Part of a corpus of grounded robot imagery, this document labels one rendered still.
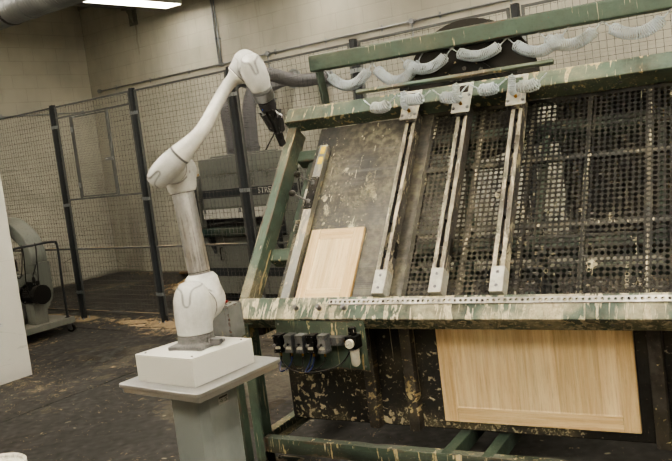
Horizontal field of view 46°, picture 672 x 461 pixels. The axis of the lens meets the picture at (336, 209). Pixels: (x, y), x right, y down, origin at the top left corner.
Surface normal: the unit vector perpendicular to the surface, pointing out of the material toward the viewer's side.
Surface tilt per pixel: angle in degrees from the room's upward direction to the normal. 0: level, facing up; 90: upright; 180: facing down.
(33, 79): 90
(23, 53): 90
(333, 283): 51
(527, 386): 90
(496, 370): 90
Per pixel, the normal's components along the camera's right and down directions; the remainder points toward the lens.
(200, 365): 0.79, -0.05
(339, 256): -0.45, -0.52
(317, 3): -0.59, 0.15
